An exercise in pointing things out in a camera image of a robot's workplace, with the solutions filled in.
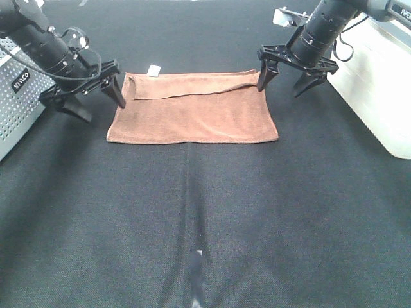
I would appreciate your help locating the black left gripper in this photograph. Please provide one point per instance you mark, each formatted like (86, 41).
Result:
(62, 95)

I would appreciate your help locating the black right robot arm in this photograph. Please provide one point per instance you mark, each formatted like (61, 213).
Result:
(315, 34)

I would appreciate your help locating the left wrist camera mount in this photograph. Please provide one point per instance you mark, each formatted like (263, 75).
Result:
(77, 40)

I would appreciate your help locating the brown towel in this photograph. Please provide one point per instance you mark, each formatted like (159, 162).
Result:
(210, 108)

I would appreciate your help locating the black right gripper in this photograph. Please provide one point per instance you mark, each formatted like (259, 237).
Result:
(271, 56)

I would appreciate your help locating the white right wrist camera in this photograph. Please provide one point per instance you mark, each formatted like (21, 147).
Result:
(287, 18)

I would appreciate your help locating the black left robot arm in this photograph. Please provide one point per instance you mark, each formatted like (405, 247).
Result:
(26, 25)

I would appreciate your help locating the white plastic storage bin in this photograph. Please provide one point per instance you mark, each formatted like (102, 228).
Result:
(373, 78)

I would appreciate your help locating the grey perforated laundry basket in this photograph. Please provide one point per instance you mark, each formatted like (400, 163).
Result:
(20, 90)

